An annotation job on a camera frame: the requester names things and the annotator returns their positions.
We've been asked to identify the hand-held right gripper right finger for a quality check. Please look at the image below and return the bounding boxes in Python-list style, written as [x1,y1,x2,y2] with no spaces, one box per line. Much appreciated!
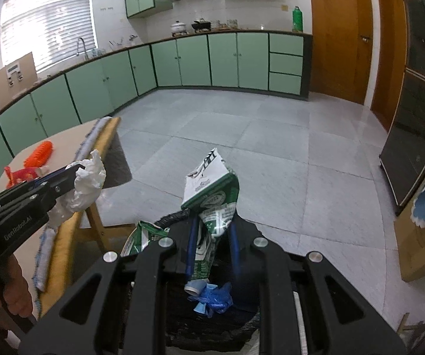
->
[229,212,408,355]

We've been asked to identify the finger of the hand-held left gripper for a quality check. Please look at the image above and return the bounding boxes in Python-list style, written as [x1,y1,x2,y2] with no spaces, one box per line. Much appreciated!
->
[31,160,87,187]
[46,166,85,209]

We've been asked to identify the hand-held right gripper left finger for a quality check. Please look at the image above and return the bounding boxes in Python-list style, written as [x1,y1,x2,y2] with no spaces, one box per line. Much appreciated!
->
[17,214,202,355]

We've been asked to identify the white tissue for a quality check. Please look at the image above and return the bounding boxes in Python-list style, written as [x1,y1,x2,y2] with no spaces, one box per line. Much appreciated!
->
[48,150,106,230]

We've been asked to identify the orange foam net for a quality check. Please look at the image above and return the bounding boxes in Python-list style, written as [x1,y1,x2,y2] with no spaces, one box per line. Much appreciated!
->
[24,141,55,169]

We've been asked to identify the white blue paper cup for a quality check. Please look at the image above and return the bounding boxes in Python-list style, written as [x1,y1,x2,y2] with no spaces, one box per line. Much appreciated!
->
[183,279,207,296]

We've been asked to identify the blue plastic glove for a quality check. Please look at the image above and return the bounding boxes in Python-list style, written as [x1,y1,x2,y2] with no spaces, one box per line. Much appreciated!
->
[192,282,233,319]

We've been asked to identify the green white milk carton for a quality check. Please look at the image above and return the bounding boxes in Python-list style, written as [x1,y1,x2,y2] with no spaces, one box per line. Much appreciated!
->
[181,148,240,282]

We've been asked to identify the black-lined trash bin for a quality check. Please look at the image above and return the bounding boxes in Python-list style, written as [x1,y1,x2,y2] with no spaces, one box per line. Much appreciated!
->
[133,209,263,354]

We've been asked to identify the person's left hand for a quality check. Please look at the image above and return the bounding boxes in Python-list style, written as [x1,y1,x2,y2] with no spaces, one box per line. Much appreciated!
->
[1,257,35,319]

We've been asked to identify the low wooden table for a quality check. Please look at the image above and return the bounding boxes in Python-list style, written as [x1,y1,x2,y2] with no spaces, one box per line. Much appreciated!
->
[44,116,139,304]

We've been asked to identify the cardboard box with print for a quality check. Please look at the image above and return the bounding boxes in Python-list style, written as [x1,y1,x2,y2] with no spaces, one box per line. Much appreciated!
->
[0,52,38,108]

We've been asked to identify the white window blind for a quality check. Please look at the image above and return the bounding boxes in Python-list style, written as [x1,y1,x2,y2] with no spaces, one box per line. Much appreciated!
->
[0,0,98,74]

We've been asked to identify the plain large cardboard box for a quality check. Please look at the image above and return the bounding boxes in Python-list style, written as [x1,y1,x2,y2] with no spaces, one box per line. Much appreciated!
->
[393,126,425,282]

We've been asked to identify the green base cabinets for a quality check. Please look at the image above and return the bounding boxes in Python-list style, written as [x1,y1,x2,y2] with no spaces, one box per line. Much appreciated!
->
[0,30,314,200]

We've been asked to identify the wide wooden door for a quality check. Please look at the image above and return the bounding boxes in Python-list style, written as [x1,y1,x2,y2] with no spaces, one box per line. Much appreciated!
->
[307,0,375,106]

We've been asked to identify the green bottle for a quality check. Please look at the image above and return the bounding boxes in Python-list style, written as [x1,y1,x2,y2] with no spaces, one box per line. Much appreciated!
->
[292,5,305,33]

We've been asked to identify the narrow wooden door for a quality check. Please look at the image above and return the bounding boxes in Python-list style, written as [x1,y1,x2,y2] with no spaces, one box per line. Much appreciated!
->
[371,0,409,132]

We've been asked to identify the wooden stool frame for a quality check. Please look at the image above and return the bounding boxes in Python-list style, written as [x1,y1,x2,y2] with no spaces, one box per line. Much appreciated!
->
[395,296,425,343]

